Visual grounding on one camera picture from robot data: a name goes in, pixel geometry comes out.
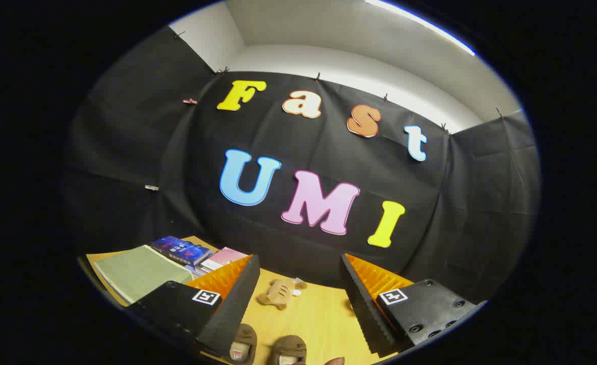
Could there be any green fabric storage box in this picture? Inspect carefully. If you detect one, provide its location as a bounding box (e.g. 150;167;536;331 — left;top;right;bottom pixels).
93;245;194;305

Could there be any dark blue book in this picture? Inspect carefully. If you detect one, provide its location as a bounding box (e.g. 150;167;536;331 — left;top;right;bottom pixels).
150;236;214;268

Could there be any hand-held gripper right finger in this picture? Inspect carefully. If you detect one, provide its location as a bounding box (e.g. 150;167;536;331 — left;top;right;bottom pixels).
340;253;488;355

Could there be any tan striped plush toy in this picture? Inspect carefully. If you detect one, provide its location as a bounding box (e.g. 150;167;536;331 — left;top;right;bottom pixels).
257;278;308;311

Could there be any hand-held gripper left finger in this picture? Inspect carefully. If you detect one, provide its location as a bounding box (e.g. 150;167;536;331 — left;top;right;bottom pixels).
126;254;261;358

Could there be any brown fuzzy shoe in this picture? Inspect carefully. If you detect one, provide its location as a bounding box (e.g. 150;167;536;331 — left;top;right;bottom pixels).
271;335;308;365
228;323;258;365

